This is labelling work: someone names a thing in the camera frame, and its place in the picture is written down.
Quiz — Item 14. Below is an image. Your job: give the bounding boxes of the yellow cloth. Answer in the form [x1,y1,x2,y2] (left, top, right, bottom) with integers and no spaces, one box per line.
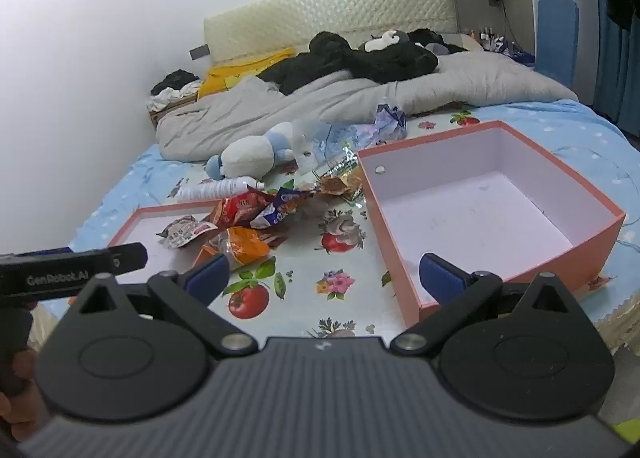
[198,48,296,100]

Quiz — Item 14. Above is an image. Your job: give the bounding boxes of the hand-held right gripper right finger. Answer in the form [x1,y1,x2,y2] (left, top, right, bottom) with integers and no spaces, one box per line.
[390,253,585,359]

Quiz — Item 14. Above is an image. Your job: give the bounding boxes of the pink cardboard box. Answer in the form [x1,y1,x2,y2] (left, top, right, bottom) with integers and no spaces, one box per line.
[356,121,627,327]

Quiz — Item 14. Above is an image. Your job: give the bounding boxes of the person's left hand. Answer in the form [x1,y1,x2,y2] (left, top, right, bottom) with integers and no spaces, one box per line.
[0,345,47,443]

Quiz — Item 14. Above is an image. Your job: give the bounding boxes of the white and blue plush toy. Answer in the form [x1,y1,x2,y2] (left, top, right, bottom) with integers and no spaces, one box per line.
[206,122,297,182]

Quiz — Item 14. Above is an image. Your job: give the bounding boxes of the plain orange snack packet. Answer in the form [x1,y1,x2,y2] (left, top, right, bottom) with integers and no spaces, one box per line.
[199,227,272,271]

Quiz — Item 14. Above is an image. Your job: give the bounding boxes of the white red wrapper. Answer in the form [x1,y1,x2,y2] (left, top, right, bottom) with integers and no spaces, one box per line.
[156,216,220,250]

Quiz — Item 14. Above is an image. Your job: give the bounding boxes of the brown cardboard box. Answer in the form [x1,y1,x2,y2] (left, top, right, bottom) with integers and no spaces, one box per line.
[146,92,201,130]

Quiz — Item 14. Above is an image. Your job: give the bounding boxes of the orange snack packet red label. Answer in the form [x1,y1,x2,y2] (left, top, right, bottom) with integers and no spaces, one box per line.
[212,189,268,229]

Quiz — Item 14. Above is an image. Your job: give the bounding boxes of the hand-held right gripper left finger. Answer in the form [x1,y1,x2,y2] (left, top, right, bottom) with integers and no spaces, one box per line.
[65,254,259,359]

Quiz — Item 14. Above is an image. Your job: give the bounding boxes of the blue and white snack packet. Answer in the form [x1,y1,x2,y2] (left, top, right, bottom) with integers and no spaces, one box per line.
[249,187,315,230]

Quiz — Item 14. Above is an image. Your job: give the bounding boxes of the white crumpled cloth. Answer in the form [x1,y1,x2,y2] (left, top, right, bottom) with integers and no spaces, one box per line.
[147,82,201,112]

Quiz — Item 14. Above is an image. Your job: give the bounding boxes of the clear plastic bottle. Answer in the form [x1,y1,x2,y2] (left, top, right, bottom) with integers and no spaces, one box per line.
[175,176,267,203]

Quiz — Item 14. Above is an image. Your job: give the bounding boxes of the cream quilted headboard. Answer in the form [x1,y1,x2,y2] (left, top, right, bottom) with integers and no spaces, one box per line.
[203,0,459,63]

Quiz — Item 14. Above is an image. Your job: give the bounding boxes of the blue star print bed sheet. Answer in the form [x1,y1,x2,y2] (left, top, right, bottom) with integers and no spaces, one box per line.
[67,98,640,261]

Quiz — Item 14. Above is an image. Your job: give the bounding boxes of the brown gold snack wrapper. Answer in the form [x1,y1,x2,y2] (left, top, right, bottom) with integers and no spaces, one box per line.
[317,173,366,207]

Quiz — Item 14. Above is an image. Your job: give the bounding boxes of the blue curtain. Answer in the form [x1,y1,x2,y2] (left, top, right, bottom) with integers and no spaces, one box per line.
[594,12,640,127]

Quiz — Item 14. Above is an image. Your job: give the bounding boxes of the dark blue cloth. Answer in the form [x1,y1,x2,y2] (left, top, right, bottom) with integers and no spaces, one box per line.
[504,46,537,67]

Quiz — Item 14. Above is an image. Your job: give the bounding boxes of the pink box lid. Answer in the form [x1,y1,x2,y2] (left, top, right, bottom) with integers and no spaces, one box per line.
[106,199,232,261]

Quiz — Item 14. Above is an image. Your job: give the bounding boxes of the black clothing pile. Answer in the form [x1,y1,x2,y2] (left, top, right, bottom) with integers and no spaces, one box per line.
[257,31,441,95]

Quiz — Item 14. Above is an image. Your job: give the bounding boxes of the black and white plush toy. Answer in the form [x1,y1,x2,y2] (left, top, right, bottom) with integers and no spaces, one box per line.
[357,29,412,54]

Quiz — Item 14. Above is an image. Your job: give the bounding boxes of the floral fruit print cloth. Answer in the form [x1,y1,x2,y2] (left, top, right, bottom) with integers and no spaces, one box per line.
[37,108,640,339]

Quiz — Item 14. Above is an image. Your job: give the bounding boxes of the grey duvet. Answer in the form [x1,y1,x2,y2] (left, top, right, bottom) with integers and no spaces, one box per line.
[156,50,579,162]

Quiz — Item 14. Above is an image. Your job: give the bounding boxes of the blue padded board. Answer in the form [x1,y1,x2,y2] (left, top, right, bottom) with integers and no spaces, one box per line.
[537,0,581,88]

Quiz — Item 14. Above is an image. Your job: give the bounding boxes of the small black cloth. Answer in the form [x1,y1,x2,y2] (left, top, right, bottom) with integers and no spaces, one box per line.
[151,70,202,94]

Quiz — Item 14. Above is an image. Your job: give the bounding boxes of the cluster of cosmetic bottles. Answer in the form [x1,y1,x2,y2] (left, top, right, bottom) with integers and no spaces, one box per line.
[465,26,521,56]

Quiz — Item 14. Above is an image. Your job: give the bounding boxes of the silver green snack wrapper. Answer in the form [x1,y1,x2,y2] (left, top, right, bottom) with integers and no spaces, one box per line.
[312,148,362,181]

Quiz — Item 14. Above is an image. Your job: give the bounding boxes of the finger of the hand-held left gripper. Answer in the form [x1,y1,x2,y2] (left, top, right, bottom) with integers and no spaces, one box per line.
[107,243,149,273]

